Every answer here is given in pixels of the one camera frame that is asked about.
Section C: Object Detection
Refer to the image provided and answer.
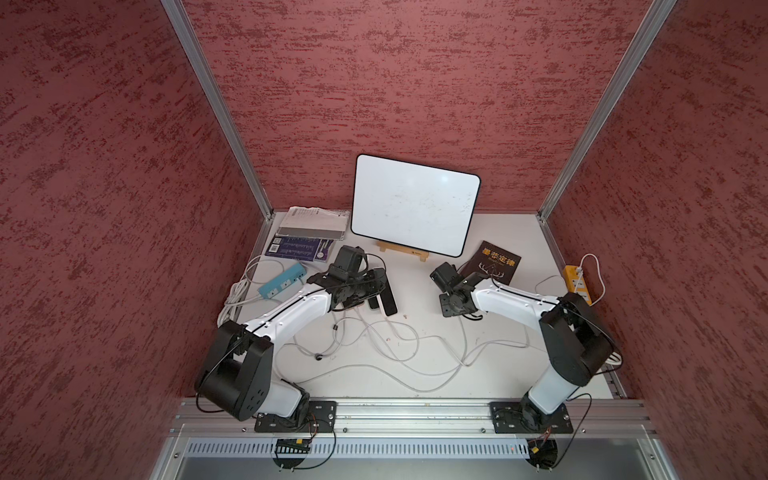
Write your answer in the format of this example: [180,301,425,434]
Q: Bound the phone with white case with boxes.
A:
[379,279,398,316]

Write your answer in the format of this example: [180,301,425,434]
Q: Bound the white charging cable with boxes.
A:
[335,299,457,385]
[281,287,373,385]
[359,272,577,398]

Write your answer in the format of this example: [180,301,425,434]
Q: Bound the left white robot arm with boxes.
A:
[194,267,388,421]

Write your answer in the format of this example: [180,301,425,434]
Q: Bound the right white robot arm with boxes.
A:
[430,263,618,430]

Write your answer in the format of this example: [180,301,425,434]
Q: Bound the teal flat card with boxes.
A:
[257,263,306,299]

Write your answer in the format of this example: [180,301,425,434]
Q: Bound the dark brown book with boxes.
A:
[458,241,522,285]

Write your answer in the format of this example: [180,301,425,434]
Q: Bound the wooden board stand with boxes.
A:
[376,240,429,262]

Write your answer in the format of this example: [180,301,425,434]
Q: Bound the purple and grey booklet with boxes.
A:
[264,206,350,263]

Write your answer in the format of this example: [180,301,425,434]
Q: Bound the orange power strip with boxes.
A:
[563,265,592,305]

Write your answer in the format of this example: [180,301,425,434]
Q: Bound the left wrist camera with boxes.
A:
[329,245,366,282]

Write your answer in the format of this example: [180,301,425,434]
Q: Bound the white board with black frame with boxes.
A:
[350,154,481,258]

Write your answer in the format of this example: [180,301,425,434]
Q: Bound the white coiled cable left edge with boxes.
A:
[215,256,283,331]

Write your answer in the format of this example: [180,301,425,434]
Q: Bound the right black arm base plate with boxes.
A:
[489,401,574,435]

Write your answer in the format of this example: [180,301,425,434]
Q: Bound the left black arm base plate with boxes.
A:
[254,400,338,434]

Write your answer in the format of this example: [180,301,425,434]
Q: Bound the white power strip cord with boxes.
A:
[577,252,625,370]

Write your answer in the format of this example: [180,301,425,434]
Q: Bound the aluminium front rail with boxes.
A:
[168,396,659,440]

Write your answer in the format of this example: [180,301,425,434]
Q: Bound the left aluminium corner post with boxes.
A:
[161,0,274,221]

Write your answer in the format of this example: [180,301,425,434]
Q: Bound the aluminium corner post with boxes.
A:
[161,0,274,221]
[537,0,676,225]

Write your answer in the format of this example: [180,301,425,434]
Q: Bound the right aluminium corner post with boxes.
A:
[537,0,676,225]

